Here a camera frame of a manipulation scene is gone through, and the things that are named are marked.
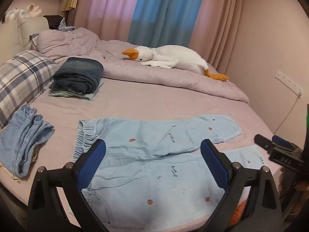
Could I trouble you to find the blue curtain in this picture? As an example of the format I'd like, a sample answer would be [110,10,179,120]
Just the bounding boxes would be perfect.
[127,0,208,49]

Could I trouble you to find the white power cable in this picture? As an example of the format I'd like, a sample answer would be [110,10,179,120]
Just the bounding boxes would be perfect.
[274,94,302,136]

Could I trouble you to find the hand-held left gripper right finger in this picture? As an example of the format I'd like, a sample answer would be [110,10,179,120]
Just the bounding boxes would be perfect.
[200,139,284,232]

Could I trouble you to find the white goose plush toy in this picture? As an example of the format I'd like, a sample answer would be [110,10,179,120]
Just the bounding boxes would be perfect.
[121,45,229,82]

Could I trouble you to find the plaid pillow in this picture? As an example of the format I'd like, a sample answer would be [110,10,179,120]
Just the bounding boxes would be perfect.
[0,50,59,128]

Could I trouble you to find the folded light blue jeans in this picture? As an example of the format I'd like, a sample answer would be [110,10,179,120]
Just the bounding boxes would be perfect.
[0,103,55,178]

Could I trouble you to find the dark brown cloth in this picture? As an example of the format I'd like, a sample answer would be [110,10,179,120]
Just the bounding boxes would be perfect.
[43,15,64,29]

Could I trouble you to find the lilac duvet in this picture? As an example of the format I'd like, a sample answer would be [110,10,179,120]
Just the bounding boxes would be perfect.
[36,27,250,104]

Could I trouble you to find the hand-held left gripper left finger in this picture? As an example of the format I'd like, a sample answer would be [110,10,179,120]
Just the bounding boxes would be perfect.
[26,139,114,232]

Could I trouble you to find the white blue plush toy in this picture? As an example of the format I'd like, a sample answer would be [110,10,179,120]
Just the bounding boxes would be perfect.
[5,8,27,21]

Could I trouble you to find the orange fuzzy item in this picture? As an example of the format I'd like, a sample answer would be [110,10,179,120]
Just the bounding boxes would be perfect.
[228,199,247,226]

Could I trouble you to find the beige pillow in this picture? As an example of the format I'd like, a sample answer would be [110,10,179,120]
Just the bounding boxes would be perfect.
[17,16,52,51]

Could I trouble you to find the folded dark blue jeans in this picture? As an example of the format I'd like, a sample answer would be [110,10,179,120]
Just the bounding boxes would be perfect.
[52,57,104,95]

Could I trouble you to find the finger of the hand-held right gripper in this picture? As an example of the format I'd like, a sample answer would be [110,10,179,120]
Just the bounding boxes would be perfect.
[272,135,298,151]
[254,134,274,153]

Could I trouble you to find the pink curtain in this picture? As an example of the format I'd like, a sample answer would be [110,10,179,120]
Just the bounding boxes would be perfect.
[72,0,145,41]
[188,0,244,70]

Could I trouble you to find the light blue strawberry print pants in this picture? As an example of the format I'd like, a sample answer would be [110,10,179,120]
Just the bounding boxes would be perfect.
[68,115,270,230]

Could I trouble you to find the pink bed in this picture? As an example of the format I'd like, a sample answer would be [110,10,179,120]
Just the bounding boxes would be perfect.
[0,77,280,225]

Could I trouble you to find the beige padded headboard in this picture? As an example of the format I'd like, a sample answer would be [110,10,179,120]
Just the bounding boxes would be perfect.
[0,19,25,66]

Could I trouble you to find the blue checked cloth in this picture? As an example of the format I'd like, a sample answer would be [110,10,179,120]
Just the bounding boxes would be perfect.
[57,17,76,32]

